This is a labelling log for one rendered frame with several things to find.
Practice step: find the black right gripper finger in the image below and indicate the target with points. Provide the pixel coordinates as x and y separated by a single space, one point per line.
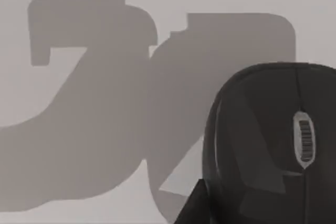
194 205

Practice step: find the black computer mouse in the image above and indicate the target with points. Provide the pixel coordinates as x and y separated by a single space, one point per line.
262 134

